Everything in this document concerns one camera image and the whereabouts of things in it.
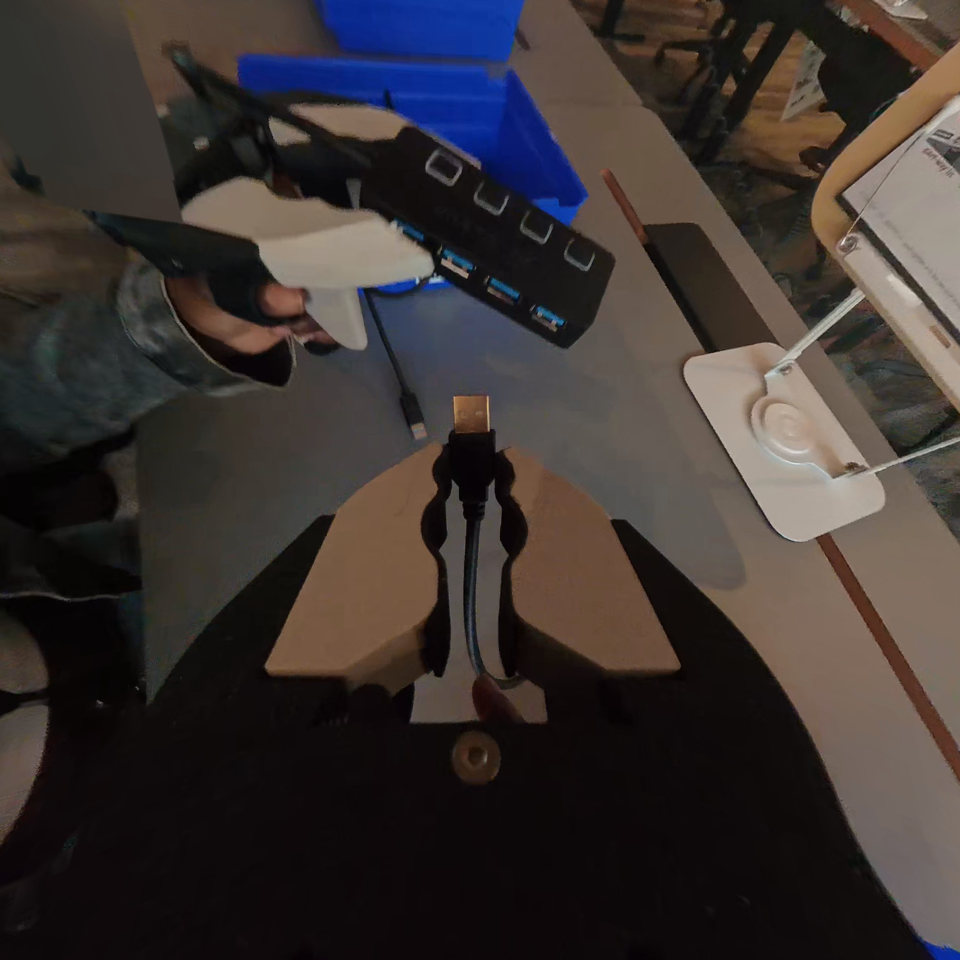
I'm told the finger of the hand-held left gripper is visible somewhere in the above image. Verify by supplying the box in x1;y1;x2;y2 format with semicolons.
180;176;438;291
270;101;400;153

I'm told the person's left hand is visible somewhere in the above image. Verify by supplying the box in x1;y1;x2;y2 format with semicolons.
162;270;343;379

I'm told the black usb hub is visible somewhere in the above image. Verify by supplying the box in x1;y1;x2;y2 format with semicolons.
357;126;618;351

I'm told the white document stand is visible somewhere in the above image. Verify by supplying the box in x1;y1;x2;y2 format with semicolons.
684;282;960;543

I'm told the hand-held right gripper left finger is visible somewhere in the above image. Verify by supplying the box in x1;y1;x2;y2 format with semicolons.
266;443;454;691

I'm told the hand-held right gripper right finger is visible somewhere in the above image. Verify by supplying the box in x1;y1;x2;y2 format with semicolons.
495;447;682;691

